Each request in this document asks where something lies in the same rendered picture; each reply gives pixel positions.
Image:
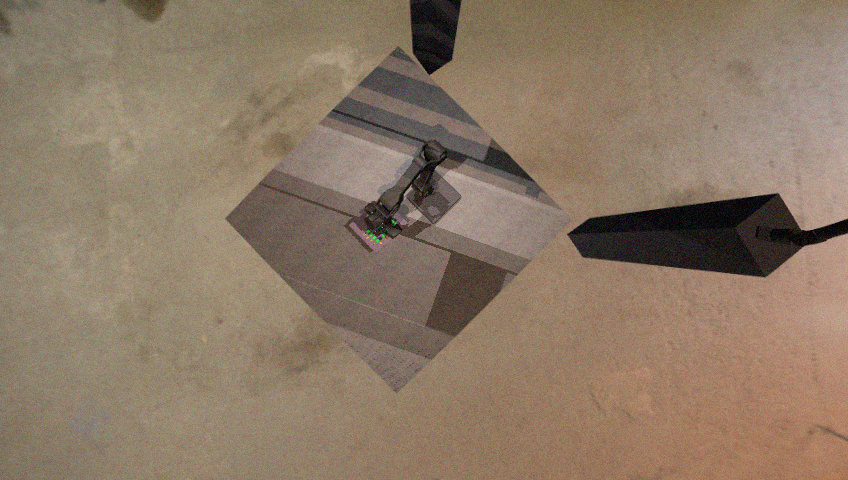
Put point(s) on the mauve switch panel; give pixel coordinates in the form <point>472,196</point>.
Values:
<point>375,242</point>

